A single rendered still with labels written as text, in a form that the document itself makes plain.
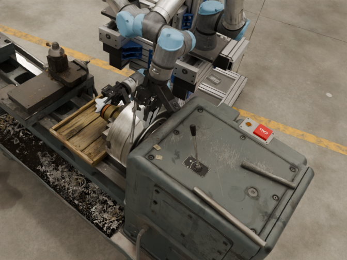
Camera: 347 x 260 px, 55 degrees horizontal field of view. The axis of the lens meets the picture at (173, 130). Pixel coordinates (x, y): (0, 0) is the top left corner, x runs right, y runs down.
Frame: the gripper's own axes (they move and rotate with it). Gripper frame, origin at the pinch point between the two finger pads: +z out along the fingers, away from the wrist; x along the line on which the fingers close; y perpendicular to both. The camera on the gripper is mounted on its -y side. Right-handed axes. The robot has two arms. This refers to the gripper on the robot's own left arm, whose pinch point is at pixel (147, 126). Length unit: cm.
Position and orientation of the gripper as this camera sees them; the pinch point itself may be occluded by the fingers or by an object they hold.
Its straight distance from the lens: 120.2
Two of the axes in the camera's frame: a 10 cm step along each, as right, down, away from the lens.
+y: -7.9, -5.3, 3.1
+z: -3.2, 7.8, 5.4
